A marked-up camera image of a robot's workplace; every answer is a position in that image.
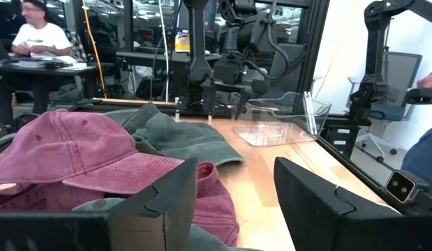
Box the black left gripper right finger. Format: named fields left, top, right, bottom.
left=273, top=156, right=404, bottom=251

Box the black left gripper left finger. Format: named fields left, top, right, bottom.
left=107, top=156, right=200, bottom=251

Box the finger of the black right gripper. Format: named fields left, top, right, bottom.
left=200, top=79, right=217, bottom=119
left=234, top=87, right=253, bottom=121

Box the grey green baseball cap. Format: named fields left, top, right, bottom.
left=131, top=112, right=245, bottom=167

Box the maroon baseball cap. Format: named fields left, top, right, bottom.
left=193, top=161, right=241, bottom=248
left=0, top=109, right=186, bottom=213

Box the dark green baseball cap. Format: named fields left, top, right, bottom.
left=71, top=197, right=264, bottom=251
left=103, top=102, right=161, bottom=135

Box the clear plastic bin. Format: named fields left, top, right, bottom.
left=230, top=91, right=332, bottom=148

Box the yellow labelled container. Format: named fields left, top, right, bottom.
left=174, top=29, right=191, bottom=53

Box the black workstation desk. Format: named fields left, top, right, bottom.
left=114, top=50, right=222, bottom=102

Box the black labelled drawer cabinet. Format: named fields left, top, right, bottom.
left=319, top=116, right=373, bottom=160

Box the grey mesh office chair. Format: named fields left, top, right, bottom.
left=345, top=51, right=424, bottom=164

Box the black chair armrest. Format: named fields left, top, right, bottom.
left=405, top=86, right=432, bottom=105

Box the black office desk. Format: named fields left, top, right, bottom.
left=0, top=59, right=98, bottom=102

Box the white book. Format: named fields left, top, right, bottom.
left=18, top=59, right=45, bottom=70

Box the white hanging cable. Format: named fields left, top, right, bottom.
left=158, top=0, right=171, bottom=102

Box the small black silver camera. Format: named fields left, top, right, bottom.
left=384, top=169, right=431, bottom=205

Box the yellow hanging cable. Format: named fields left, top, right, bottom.
left=81, top=0, right=108, bottom=99

